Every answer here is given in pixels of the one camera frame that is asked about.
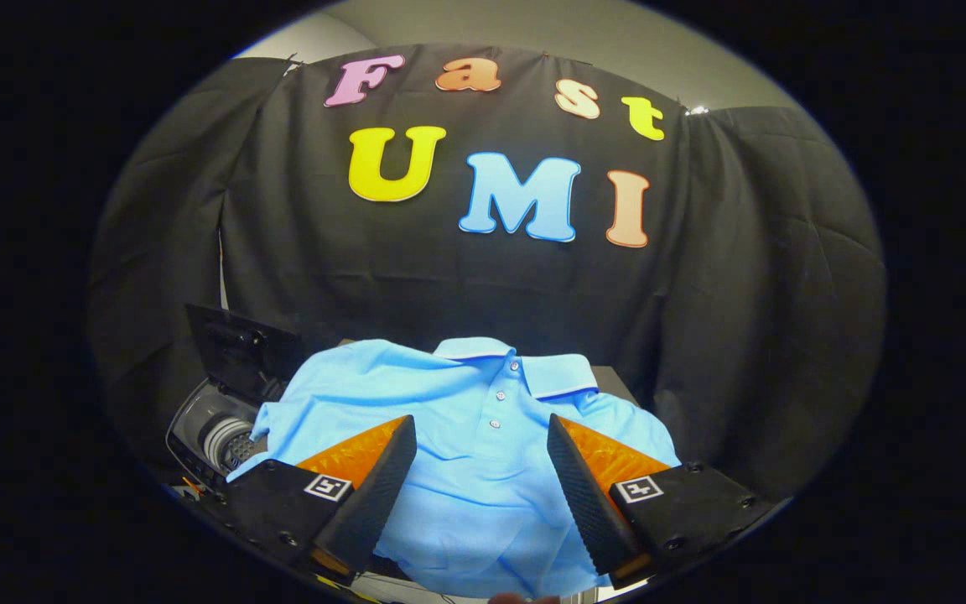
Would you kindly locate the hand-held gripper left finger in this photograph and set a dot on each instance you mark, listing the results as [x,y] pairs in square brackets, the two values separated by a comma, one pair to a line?
[382,495]

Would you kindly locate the dark grey washing machine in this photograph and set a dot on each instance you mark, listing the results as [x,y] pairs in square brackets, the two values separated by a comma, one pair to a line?
[198,428]

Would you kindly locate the beige cabinet with dark top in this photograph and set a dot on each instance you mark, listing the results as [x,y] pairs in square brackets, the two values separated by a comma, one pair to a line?
[615,383]

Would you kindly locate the black backdrop cloth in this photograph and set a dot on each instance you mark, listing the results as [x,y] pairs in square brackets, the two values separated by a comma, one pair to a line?
[366,277]

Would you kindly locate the light blue polo shirt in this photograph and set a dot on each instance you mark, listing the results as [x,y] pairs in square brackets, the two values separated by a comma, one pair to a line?
[475,470]

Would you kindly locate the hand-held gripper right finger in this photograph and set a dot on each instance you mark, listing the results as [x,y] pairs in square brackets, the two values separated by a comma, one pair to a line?
[584,495]

